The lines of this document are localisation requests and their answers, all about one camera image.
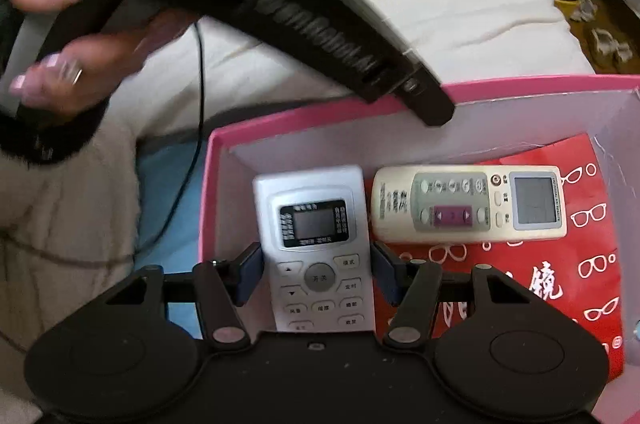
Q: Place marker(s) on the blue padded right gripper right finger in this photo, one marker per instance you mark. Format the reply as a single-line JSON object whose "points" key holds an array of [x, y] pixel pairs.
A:
{"points": [[388, 270]]}

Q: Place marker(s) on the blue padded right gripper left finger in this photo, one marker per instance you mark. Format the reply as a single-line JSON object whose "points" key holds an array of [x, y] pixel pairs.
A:
{"points": [[246, 274]]}

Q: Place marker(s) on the white TCL remote control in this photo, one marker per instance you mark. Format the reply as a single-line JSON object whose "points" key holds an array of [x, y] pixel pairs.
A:
{"points": [[313, 227]]}

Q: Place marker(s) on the left hand in black glove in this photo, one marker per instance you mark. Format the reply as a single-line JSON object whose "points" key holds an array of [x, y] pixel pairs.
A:
{"points": [[89, 69]]}

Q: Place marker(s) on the cream air-conditioner remote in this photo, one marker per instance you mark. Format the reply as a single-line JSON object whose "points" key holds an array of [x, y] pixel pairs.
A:
{"points": [[415, 204]]}

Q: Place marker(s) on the striped bed sheet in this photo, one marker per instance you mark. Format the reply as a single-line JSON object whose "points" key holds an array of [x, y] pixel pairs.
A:
{"points": [[88, 207]]}

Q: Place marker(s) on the red glasses-print paper bag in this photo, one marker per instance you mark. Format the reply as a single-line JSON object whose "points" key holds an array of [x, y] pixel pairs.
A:
{"points": [[579, 274]]}

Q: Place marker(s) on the pink cardboard box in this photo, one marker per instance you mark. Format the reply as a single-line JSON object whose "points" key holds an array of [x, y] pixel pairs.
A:
{"points": [[494, 118]]}

